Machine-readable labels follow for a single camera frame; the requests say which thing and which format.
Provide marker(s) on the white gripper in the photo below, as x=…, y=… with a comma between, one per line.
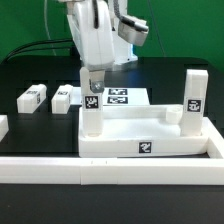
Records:
x=91, y=29

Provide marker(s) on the white desk top tray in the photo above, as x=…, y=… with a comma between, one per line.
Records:
x=140, y=131

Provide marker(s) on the fiducial marker sheet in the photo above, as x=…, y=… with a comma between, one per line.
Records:
x=125, y=96

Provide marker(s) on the white left fence bar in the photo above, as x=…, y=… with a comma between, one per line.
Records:
x=3, y=126

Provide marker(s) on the white fence bar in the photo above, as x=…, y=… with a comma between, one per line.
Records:
x=112, y=171
x=3, y=126
x=215, y=143

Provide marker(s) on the white front fence bar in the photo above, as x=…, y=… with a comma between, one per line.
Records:
x=112, y=171

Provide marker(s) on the white right fence bar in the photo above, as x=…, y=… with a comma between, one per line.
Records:
x=215, y=143

